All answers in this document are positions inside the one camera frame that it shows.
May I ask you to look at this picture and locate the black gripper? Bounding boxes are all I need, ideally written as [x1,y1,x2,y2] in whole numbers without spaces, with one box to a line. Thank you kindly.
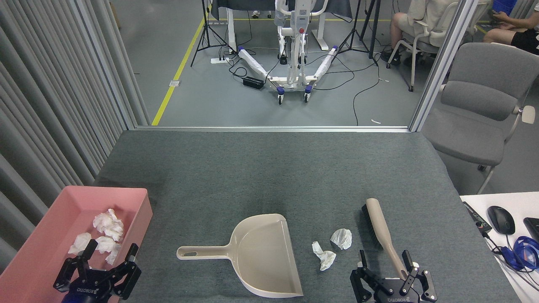
[53,239,142,303]
[350,250,438,303]

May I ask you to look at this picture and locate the beige brush with black bristles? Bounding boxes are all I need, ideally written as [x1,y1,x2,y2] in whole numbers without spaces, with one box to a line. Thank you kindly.
[361,198,419,280]

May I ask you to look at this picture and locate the round white tissue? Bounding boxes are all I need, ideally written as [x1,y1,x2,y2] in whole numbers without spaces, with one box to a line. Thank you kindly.
[330,229,353,250]

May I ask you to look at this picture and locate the long white tissue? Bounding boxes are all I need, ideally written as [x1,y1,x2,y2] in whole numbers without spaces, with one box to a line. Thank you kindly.
[312,241,337,271]

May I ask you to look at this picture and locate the beige plastic dustpan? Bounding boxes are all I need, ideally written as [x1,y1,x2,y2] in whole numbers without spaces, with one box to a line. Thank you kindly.
[176,213,304,298]

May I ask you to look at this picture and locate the pink plastic bin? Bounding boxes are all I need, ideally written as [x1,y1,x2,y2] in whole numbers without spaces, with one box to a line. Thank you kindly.
[0,186,153,303]

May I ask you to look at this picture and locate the large crumpled white tissue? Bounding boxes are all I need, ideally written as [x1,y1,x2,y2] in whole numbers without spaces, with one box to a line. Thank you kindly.
[93,209,125,242]

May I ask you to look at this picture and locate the black adapter box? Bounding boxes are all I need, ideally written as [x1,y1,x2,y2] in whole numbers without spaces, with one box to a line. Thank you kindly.
[462,201,492,236]

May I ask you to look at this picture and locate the black computer mouse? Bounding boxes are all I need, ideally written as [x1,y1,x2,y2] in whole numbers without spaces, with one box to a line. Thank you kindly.
[488,206,515,235]

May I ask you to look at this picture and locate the black flat device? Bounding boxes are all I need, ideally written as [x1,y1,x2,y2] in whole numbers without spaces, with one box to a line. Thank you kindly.
[523,217,539,243]

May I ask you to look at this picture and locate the grey slatted partition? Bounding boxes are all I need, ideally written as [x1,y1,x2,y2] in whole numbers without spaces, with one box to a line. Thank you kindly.
[0,0,150,272]

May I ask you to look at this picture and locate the grey padded chair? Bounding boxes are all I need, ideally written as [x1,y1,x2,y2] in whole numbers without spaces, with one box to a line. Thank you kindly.
[421,42,539,195]

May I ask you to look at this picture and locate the white wheeled stand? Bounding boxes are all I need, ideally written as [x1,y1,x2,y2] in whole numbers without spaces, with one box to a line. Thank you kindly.
[237,0,339,105]

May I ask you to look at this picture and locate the white office chair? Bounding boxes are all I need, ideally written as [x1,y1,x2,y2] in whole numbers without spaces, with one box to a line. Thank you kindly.
[387,2,460,92]

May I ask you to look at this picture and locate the black tripod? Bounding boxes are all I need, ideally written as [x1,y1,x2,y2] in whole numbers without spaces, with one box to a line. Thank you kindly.
[190,0,236,68]
[337,0,379,67]

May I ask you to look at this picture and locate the person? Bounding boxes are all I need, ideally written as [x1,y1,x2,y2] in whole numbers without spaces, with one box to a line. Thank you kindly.
[381,0,457,66]
[483,8,539,55]

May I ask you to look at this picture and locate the white desk with dark cloth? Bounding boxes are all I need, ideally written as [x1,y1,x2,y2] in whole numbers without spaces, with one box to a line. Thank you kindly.
[210,0,353,53]

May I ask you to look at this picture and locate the blue box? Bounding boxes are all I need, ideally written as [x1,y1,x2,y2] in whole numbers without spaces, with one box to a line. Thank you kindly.
[492,0,517,16]

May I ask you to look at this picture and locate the grey cable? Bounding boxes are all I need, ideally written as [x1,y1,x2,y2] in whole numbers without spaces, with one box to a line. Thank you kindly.
[483,232,539,292]

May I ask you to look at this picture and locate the blue lanyard strap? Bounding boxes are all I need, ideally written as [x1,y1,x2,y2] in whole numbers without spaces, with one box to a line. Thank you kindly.
[500,236,539,271]

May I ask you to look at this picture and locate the black floor cable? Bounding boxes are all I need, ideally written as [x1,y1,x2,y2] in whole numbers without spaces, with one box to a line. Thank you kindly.
[314,55,382,126]

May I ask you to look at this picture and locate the silver table edge rail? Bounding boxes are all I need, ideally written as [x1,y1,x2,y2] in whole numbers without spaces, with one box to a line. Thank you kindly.
[135,125,411,133]

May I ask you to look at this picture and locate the silver post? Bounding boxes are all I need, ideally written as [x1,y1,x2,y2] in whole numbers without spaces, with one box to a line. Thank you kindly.
[409,0,480,132]

